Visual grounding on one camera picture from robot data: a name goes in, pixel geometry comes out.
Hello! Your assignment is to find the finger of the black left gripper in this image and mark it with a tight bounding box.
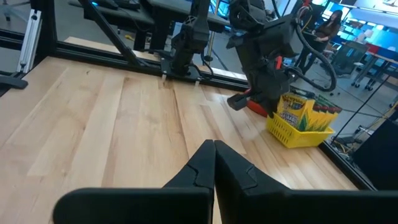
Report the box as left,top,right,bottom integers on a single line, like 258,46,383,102
226,96,243,111
238,93,250,108

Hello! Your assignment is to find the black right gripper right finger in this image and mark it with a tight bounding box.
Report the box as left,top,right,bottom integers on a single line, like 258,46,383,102
214,139,398,224

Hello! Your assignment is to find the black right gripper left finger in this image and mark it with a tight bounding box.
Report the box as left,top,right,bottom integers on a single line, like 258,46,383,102
52,139,216,224

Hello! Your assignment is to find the yellow green crayon box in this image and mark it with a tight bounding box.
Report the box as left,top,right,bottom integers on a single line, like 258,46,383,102
276,92,315,129
313,98,333,131
320,95,343,130
297,101,324,132

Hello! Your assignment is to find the background office desk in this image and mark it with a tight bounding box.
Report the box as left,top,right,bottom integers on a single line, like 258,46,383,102
351,43,398,91

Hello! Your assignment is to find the black side desk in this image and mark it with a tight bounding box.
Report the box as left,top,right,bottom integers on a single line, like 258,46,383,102
70,0,231,52

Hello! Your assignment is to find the yellow plastic basket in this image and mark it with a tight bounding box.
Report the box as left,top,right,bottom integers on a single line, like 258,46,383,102
266,111,335,149

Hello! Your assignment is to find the person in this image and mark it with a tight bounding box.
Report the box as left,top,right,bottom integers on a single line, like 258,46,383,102
295,9,343,75

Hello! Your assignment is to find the black equipment panel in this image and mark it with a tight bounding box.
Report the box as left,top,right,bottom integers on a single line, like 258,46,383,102
353,110,398,191

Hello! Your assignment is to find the silver aluminium extrusion bar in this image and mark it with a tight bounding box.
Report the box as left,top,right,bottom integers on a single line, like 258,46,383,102
17,9,42,74

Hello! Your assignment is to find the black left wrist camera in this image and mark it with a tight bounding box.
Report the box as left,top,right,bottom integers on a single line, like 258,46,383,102
264,14,298,58

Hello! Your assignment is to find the black left camera cable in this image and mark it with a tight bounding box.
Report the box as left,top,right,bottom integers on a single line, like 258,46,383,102
284,21,338,93

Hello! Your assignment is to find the black taut cable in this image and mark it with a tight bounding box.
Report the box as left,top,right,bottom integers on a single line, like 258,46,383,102
330,74,398,146

